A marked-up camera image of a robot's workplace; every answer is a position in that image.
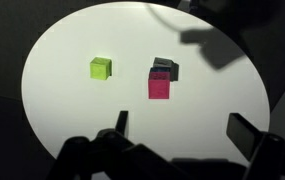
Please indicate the pink cube block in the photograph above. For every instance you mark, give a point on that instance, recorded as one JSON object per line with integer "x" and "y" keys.
{"x": 158, "y": 88}

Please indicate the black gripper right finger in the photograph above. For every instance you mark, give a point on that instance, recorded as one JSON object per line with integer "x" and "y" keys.
{"x": 242, "y": 133}

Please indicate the grey cube block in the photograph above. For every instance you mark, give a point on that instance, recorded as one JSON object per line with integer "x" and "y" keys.
{"x": 169, "y": 64}

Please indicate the yellow-green cube block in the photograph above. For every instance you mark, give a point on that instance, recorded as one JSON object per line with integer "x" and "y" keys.
{"x": 100, "y": 68}

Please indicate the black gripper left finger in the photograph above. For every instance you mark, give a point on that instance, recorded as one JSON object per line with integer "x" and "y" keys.
{"x": 122, "y": 122}

